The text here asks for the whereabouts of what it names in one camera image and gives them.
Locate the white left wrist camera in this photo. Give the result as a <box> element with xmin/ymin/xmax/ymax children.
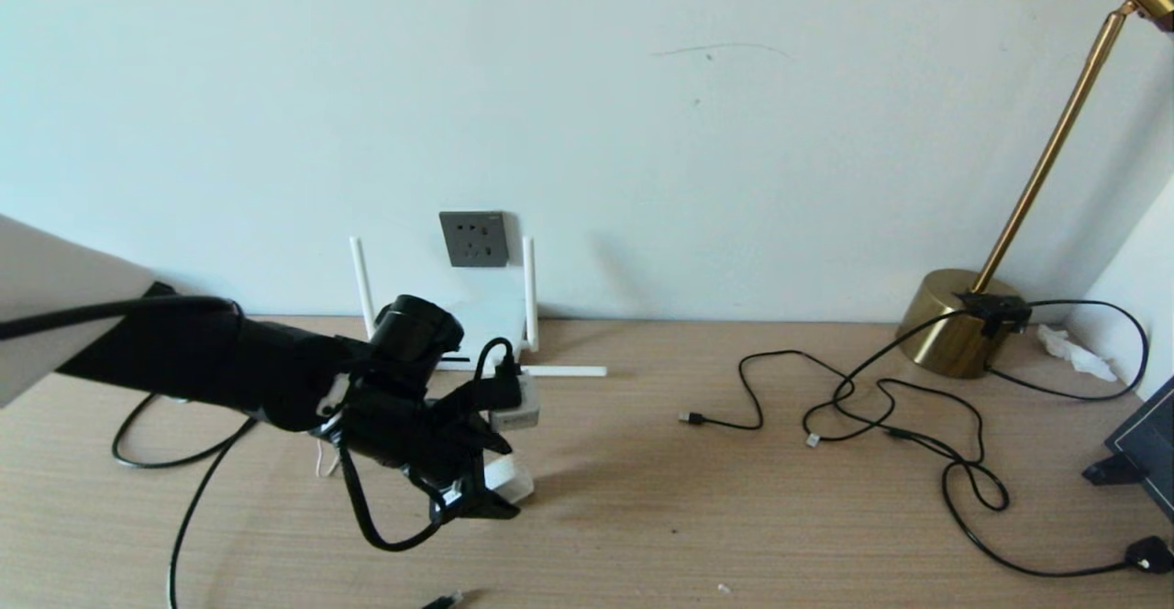
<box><xmin>489</xmin><ymin>372</ymin><xmax>542</xmax><ymax>432</ymax></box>

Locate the white wifi router with antennas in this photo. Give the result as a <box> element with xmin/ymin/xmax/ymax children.
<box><xmin>349</xmin><ymin>237</ymin><xmax>608</xmax><ymax>379</ymax></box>

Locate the brass desk lamp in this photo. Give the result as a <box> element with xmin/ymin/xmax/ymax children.
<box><xmin>894</xmin><ymin>0</ymin><xmax>1174</xmax><ymax>381</ymax></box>

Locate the white power adapter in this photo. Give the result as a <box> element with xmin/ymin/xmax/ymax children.
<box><xmin>483</xmin><ymin>456</ymin><xmax>536</xmax><ymax>505</ymax></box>

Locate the small black adapter box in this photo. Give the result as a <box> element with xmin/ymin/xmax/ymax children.
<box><xmin>954</xmin><ymin>291</ymin><xmax>1032</xmax><ymax>339</ymax></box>

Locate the black ethernet cable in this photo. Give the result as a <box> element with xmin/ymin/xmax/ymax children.
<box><xmin>112</xmin><ymin>393</ymin><xmax>464</xmax><ymax>609</ymax></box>

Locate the black braided cable sleeve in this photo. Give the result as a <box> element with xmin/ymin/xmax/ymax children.
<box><xmin>338</xmin><ymin>444</ymin><xmax>450</xmax><ymax>553</ymax></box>

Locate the black cable with white tip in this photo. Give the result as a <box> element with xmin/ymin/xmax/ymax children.
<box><xmin>802</xmin><ymin>311</ymin><xmax>973</xmax><ymax>449</ymax></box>

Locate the thin black looped cable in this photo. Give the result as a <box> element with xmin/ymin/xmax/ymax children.
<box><xmin>981</xmin><ymin>300</ymin><xmax>1149</xmax><ymax>403</ymax></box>

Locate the grey wall socket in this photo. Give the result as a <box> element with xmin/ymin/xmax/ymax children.
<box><xmin>438</xmin><ymin>211</ymin><xmax>508</xmax><ymax>268</ymax></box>

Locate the black USB cable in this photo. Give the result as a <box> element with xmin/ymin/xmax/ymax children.
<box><xmin>679</xmin><ymin>349</ymin><xmax>987</xmax><ymax>463</ymax></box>

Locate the black power cord with plug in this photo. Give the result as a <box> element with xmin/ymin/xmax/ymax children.
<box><xmin>880</xmin><ymin>426</ymin><xmax>1174</xmax><ymax>579</ymax></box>

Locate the crumpled white tissue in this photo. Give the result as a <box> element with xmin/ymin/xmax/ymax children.
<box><xmin>1036</xmin><ymin>325</ymin><xmax>1120</xmax><ymax>383</ymax></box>

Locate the dark framed board with stand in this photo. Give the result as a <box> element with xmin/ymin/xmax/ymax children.
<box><xmin>1080</xmin><ymin>372</ymin><xmax>1174</xmax><ymax>526</ymax></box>

